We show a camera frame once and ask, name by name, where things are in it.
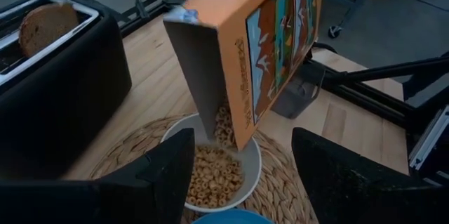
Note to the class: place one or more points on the white ceramic bowl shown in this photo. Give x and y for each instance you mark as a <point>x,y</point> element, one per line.
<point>250,168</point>

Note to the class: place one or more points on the orange Cheerios Protein cereal box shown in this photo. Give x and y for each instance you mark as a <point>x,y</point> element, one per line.
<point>228,41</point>

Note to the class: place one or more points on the blue round plate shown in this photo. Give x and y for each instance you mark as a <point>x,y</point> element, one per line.
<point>231,217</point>

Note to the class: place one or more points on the round woven straw placemat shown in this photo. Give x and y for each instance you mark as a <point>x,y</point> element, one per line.
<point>280,189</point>

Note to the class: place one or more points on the round oat cereal pieces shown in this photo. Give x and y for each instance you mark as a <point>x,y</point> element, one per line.
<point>214,178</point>

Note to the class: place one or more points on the black toaster with silver top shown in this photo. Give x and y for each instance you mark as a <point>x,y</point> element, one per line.
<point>70,94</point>

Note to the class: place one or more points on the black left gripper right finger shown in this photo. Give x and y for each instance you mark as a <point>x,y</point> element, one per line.
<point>350,192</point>

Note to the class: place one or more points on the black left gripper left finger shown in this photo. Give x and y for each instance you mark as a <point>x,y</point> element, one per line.
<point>158,189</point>

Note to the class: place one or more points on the silver aluminium profile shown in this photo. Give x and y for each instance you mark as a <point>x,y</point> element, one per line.
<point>429,136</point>

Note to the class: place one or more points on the brown bread slice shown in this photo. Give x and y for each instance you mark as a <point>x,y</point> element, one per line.
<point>45,27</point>

